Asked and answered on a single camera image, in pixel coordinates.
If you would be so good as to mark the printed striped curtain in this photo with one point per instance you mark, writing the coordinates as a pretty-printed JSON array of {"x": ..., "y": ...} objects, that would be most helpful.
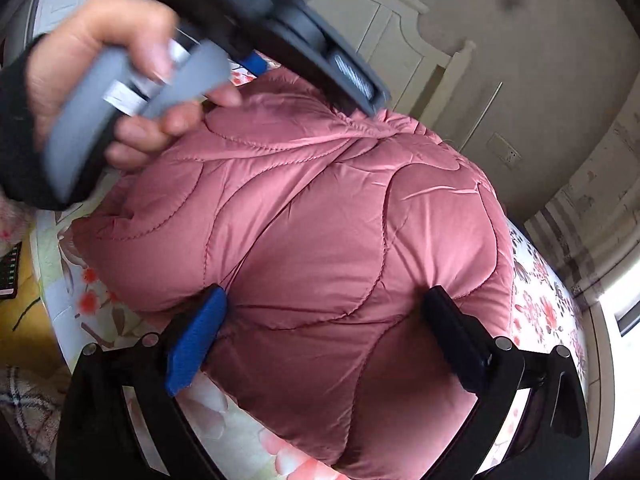
[{"x": 585, "y": 210}]

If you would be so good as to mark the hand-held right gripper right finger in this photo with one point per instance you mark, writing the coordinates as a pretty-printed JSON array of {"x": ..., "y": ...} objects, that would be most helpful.
[{"x": 460, "y": 345}]

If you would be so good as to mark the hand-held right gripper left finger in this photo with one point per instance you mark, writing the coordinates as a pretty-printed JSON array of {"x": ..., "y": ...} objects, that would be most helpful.
[{"x": 195, "y": 340}]

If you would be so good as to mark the pink quilted jacket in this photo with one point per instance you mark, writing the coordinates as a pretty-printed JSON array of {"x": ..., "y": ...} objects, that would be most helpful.
[{"x": 325, "y": 220}]

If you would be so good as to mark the wall socket panel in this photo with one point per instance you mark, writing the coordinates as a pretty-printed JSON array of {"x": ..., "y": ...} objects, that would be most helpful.
[{"x": 504, "y": 150}]

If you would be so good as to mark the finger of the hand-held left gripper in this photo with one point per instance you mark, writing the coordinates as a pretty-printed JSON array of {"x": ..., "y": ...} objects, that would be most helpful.
[{"x": 255, "y": 63}]

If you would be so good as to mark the black keypad device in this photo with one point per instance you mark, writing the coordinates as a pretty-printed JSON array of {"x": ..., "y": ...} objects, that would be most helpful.
[{"x": 10, "y": 270}]

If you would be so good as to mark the person's left forearm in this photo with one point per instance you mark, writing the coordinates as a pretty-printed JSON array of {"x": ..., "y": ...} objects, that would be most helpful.
[{"x": 20, "y": 135}]

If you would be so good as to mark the window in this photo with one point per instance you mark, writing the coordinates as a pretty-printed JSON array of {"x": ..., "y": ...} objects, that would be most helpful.
[{"x": 622, "y": 340}]

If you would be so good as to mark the white wooden headboard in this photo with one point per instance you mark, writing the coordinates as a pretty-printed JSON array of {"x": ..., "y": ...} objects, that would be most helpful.
[{"x": 390, "y": 25}]

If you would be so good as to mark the person's left hand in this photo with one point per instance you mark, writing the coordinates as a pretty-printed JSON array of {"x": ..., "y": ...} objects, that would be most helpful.
[{"x": 85, "y": 40}]

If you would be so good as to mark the pink fluffy cloth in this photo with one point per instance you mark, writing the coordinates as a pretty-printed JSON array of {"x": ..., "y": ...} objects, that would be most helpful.
[{"x": 9, "y": 222}]

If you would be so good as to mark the plaid cloth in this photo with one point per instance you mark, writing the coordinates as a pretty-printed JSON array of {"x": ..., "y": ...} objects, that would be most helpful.
[{"x": 25, "y": 410}]

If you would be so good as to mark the white wardrobe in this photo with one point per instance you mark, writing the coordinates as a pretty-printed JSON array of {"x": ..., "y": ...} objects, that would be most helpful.
[{"x": 60, "y": 5}]

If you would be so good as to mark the floral bedspread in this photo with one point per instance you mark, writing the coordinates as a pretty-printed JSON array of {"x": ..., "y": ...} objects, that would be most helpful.
[{"x": 540, "y": 305}]

